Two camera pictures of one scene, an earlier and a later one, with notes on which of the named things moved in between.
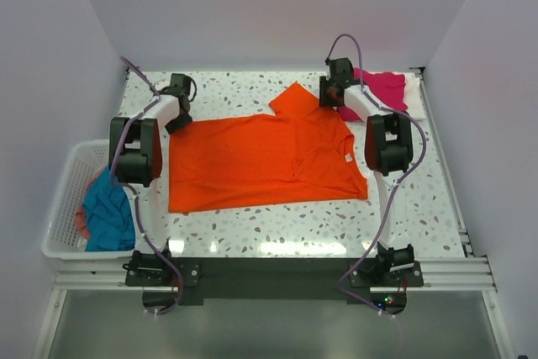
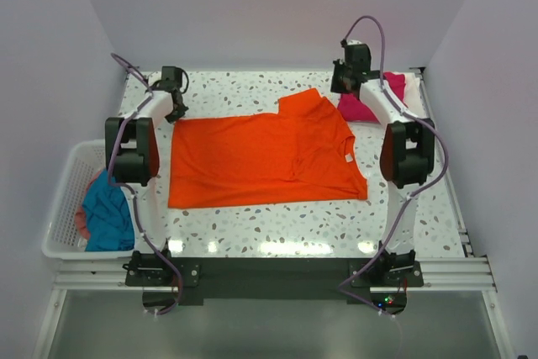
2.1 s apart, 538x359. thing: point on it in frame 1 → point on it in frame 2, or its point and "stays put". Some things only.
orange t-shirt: x=301 y=151 stays put
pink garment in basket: x=81 y=219 stays put
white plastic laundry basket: x=60 y=238 stays put
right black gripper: x=324 y=100 → x=334 y=87
